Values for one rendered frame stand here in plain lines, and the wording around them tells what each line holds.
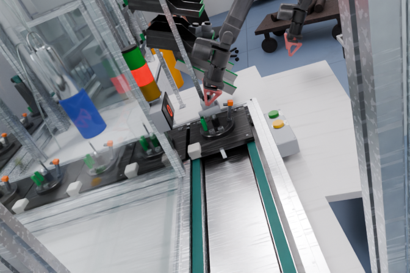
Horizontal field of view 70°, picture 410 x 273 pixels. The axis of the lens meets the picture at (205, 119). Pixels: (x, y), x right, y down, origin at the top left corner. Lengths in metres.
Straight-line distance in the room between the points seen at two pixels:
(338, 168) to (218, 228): 0.42
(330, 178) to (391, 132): 0.82
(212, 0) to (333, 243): 7.38
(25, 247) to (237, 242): 0.56
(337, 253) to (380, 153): 0.66
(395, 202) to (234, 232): 0.66
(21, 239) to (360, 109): 0.34
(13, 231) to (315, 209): 0.74
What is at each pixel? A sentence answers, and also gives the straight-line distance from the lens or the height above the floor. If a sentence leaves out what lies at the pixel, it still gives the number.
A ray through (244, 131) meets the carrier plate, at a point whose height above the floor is 0.97.
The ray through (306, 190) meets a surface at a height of 0.86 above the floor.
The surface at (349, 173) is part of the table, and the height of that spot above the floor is 0.86.
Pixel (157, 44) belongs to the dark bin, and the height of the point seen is 1.30.
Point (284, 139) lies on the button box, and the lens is 1.01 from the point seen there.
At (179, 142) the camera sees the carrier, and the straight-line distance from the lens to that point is 1.17.
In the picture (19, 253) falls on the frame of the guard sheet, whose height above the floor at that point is 1.38.
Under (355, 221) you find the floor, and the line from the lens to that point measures 1.97.
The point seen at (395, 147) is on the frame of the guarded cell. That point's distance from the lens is 0.19.
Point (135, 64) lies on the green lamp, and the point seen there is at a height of 1.37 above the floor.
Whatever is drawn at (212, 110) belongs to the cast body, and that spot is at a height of 1.07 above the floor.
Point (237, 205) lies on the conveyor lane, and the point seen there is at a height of 0.92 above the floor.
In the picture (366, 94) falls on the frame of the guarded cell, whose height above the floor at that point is 1.48.
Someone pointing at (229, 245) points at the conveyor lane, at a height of 0.92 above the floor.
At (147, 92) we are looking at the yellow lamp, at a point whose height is 1.29.
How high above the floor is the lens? 1.57
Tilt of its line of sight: 29 degrees down
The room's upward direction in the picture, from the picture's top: 23 degrees counter-clockwise
